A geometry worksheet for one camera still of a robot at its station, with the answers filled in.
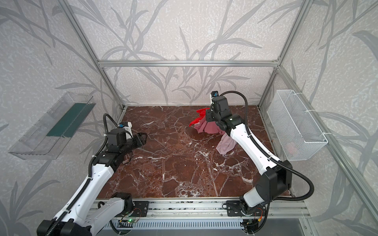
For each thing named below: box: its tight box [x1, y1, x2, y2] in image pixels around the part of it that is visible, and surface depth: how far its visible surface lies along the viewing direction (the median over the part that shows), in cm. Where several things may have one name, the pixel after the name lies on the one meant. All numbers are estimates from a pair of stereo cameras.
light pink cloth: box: [193, 114, 238, 155], surface depth 98 cm
